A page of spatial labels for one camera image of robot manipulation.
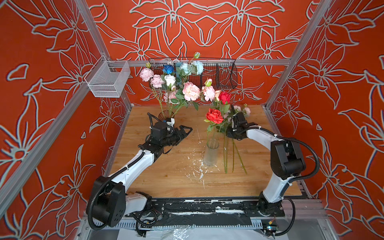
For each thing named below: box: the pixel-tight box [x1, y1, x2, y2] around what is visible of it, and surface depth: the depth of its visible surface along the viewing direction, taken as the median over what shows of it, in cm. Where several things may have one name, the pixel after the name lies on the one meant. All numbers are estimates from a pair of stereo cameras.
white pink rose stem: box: [214, 90, 221, 101], surface depth 68 cm
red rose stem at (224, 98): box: [218, 91, 232, 148], surface depth 66 cm
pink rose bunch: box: [170, 79, 216, 116], surface depth 63 cm
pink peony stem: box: [139, 62, 165, 118], surface depth 78 cm
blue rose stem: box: [163, 64, 174, 75], surface depth 75 cm
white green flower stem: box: [176, 51, 204, 86], surface depth 76 cm
